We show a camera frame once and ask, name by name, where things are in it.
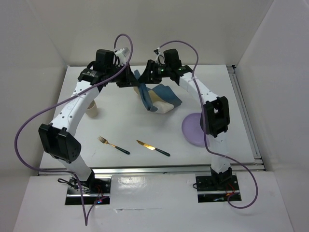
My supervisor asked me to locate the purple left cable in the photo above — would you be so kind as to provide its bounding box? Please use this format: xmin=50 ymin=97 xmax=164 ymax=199
xmin=14 ymin=33 xmax=134 ymax=227

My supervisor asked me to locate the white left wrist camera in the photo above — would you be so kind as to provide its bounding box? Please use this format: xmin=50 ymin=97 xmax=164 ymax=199
xmin=115 ymin=47 xmax=130 ymax=59

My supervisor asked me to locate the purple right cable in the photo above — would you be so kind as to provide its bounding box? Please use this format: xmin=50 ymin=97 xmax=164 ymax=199
xmin=156 ymin=40 xmax=259 ymax=209

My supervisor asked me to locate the purple plate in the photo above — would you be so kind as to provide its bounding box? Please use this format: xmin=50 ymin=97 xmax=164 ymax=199
xmin=182 ymin=113 xmax=205 ymax=147

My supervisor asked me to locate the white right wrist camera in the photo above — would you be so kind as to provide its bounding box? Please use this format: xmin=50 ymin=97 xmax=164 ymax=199
xmin=154 ymin=48 xmax=164 ymax=62

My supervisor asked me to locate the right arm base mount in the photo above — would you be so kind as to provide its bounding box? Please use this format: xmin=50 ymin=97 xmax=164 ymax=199
xmin=192 ymin=175 xmax=241 ymax=203

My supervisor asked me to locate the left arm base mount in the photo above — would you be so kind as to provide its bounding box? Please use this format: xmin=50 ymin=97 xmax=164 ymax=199
xmin=57 ymin=177 xmax=112 ymax=205

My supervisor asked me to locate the blue beige white placemat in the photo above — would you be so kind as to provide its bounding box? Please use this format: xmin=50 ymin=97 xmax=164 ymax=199
xmin=133 ymin=84 xmax=182 ymax=114

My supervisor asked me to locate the gold knife green handle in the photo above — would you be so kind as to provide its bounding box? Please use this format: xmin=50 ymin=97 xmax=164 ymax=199
xmin=137 ymin=140 xmax=170 ymax=157

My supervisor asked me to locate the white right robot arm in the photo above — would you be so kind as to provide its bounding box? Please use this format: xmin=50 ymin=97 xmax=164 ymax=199
xmin=138 ymin=48 xmax=232 ymax=189

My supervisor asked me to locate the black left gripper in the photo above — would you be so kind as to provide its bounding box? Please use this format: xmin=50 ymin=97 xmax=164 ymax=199
xmin=106 ymin=62 xmax=140 ymax=87

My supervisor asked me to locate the aluminium rail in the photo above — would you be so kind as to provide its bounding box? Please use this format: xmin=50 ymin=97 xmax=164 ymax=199
xmin=226 ymin=65 xmax=264 ymax=166
xmin=38 ymin=163 xmax=265 ymax=175

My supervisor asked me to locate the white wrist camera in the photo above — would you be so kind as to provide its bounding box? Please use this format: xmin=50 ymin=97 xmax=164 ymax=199
xmin=154 ymin=48 xmax=164 ymax=62
xmin=115 ymin=47 xmax=130 ymax=59

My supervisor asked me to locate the gold fork green handle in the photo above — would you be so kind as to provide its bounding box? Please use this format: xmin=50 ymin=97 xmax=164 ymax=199
xmin=98 ymin=136 xmax=130 ymax=155

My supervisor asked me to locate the aluminium front rail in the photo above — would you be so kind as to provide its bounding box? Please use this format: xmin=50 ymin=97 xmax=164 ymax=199
xmin=38 ymin=163 xmax=265 ymax=175

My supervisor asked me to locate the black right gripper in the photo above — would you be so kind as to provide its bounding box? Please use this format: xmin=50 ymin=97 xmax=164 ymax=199
xmin=138 ymin=59 xmax=171 ymax=84

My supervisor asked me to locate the purple cable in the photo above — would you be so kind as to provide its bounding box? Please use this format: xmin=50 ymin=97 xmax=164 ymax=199
xmin=156 ymin=40 xmax=259 ymax=209
xmin=14 ymin=33 xmax=134 ymax=227

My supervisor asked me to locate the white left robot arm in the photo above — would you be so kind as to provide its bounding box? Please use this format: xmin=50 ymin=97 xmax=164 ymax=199
xmin=39 ymin=47 xmax=132 ymax=193

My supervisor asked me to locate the beige cup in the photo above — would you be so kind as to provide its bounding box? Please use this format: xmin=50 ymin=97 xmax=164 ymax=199
xmin=86 ymin=101 xmax=98 ymax=118

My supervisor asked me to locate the aluminium right rail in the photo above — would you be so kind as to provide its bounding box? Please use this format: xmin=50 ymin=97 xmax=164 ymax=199
xmin=226 ymin=65 xmax=264 ymax=166

